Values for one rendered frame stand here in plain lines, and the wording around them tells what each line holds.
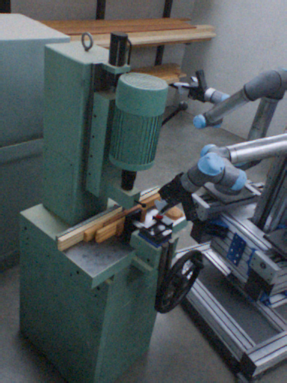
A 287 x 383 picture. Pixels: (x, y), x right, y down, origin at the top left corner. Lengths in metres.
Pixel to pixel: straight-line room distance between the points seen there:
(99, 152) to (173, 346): 1.32
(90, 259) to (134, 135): 0.49
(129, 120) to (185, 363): 1.48
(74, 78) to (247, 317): 1.63
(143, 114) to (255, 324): 1.48
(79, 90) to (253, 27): 3.69
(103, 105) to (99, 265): 0.58
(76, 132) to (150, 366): 1.36
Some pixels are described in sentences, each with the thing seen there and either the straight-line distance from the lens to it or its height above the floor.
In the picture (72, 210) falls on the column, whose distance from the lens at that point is 1.74.
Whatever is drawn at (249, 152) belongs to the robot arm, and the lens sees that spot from 1.52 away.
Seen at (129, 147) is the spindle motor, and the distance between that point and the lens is 1.42.
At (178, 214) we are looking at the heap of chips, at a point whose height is 0.92.
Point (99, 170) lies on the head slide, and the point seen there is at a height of 1.13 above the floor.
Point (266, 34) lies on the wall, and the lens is 4.93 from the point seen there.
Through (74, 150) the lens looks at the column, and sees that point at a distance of 1.59.
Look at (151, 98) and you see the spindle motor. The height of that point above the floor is 1.48.
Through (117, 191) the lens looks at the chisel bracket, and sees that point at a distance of 1.59.
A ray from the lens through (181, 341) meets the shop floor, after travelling 2.48.
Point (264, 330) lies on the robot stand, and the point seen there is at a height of 0.21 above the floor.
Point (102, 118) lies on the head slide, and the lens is 1.49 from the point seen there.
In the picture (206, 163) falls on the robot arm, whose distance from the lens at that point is 1.30.
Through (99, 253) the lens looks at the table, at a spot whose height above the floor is 0.90.
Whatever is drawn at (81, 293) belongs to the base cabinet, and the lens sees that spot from 1.73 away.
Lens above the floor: 1.92
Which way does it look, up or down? 33 degrees down
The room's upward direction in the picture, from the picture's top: 11 degrees clockwise
